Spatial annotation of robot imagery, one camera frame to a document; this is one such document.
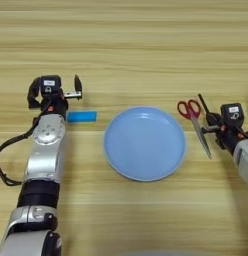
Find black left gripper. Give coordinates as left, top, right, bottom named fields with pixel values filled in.
left=26, top=74, right=84, bottom=117

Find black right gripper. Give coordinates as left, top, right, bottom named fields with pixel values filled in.
left=200, top=112, right=248, bottom=157

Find small blue rectangular block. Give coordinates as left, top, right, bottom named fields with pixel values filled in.
left=66, top=110, right=98, bottom=124

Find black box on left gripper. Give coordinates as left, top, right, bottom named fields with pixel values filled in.
left=39, top=74, right=63, bottom=96

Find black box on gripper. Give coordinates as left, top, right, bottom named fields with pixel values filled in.
left=39, top=74, right=63, bottom=96
left=219, top=102, right=245, bottom=127

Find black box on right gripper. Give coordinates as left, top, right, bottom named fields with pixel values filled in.
left=219, top=102, right=245, bottom=127

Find light blue round plate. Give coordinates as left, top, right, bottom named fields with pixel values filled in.
left=102, top=106, right=187, bottom=183

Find red-handled scissors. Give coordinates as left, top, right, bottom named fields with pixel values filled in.
left=176, top=98, right=213, bottom=160

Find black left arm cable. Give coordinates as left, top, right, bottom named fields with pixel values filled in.
left=0, top=114, right=43, bottom=187

